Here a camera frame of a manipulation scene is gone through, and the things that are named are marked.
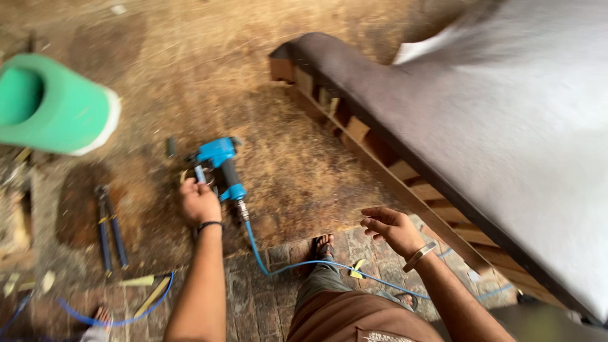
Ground person's brown shirt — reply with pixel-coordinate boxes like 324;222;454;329
286;291;445;342

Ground green foam roll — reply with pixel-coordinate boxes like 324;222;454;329
0;53;122;157

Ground wooden sofa frame brown fabric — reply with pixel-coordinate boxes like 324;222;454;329
269;32;608;328

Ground person's right foot in sandal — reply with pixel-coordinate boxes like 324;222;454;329
394;292;419;312

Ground blue pneumatic staple gun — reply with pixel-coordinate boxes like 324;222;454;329
183;136;251;224

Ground person's left foot in sandal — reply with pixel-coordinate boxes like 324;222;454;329
313;234;336;261

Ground blue air hose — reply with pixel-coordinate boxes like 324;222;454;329
0;272;175;333
244;221;515;302

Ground metal bangle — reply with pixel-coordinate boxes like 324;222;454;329
402;241;438;274

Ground white fabric sheet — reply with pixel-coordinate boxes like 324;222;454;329
392;0;608;324

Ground blue-handled cutting pliers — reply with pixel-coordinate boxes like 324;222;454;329
93;185;130;277

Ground person's foot in sandal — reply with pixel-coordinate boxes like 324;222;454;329
313;234;336;261
394;292;419;312

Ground person's right hand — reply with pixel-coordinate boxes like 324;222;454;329
359;206;426;261

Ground yellow foam strip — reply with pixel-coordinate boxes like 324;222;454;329
134;276;172;318
119;275;156;288

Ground person's left hand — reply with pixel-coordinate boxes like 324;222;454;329
180;178;223;230

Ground person's olive trousers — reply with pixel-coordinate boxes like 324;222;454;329
294;263;415;315

